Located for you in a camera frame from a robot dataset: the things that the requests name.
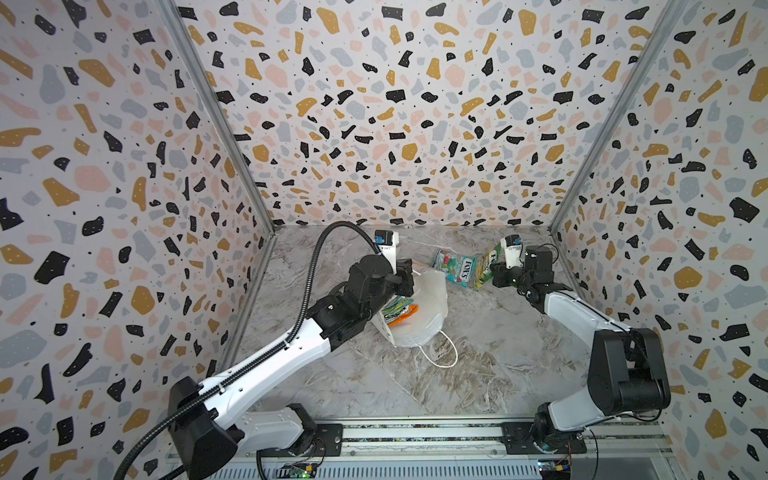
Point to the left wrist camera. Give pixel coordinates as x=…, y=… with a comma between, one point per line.
x=387, y=241

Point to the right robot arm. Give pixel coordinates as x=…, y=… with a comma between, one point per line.
x=626, y=373

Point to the left corner aluminium post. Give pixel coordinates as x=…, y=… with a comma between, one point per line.
x=178, y=33

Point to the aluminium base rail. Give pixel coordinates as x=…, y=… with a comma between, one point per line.
x=464, y=448

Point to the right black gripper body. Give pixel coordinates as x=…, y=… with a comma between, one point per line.
x=504, y=274

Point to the white paper gift bag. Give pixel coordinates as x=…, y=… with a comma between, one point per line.
x=430, y=295

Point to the corner aluminium post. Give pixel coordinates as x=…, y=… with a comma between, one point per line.
x=178, y=33
x=669, y=16

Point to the orange snack packet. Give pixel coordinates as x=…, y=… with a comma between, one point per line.
x=404, y=315

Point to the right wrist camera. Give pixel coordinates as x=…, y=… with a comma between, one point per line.
x=513, y=250

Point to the yellow green Fox's candy bag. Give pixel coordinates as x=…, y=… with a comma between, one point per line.
x=483, y=271

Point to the right corner aluminium post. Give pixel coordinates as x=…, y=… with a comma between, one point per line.
x=669, y=16

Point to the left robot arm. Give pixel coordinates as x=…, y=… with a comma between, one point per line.
x=214, y=420

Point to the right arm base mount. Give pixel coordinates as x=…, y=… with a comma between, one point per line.
x=533, y=437

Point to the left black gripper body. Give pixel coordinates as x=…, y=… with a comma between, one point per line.
x=396, y=284

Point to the red green Fox's candy bag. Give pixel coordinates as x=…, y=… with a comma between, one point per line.
x=457, y=268

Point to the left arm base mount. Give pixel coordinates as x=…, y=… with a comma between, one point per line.
x=324, y=440

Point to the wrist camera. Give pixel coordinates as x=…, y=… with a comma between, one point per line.
x=513, y=250
x=387, y=241

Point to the green white snack packet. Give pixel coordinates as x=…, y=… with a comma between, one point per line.
x=396, y=307

